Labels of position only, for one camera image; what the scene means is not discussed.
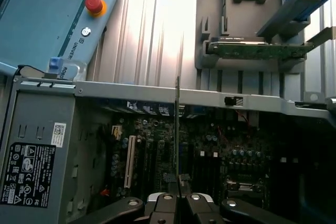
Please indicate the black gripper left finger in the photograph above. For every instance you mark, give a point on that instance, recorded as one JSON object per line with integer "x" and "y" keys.
{"x": 160, "y": 208}

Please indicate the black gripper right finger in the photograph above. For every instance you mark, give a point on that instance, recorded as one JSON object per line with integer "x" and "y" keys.
{"x": 197, "y": 208}

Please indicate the black RAM slot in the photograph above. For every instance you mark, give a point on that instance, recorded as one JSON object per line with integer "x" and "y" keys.
{"x": 203, "y": 174}

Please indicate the white expansion slot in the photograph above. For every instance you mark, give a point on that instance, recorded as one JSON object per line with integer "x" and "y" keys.
{"x": 129, "y": 161}

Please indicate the dark green motherboard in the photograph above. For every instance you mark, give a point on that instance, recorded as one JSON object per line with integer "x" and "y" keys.
{"x": 157, "y": 142}

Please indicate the grey metal PC case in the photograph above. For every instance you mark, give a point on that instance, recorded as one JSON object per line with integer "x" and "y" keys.
{"x": 147, "y": 90}

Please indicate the grey power supply unit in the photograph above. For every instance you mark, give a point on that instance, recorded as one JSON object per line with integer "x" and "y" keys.
{"x": 36, "y": 119}

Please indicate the green graphics card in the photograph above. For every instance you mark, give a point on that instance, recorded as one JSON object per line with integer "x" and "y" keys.
{"x": 257, "y": 51}

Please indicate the grey parts rack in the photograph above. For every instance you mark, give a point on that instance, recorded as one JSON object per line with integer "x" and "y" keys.
{"x": 236, "y": 19}

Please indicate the grey blue teach pendant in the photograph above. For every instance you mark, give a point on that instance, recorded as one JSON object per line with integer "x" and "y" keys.
{"x": 39, "y": 19}

